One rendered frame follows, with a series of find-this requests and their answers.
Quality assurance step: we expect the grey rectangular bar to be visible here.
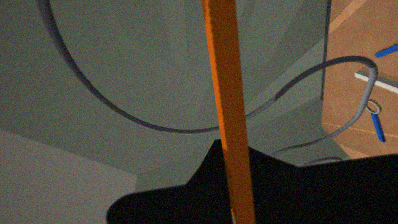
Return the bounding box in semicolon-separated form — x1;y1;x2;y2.
355;70;398;93

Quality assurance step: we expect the blue handle with grey loop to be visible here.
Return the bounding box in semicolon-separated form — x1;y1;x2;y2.
375;45;398;59
366;100;385;143

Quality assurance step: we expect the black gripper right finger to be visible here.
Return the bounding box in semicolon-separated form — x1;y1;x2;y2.
248;146;398;224

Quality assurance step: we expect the grey ring with orange handle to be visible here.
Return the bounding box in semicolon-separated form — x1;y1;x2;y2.
201;0;256;224

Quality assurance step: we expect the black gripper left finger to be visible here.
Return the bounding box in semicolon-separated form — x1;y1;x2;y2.
106;139;233;224

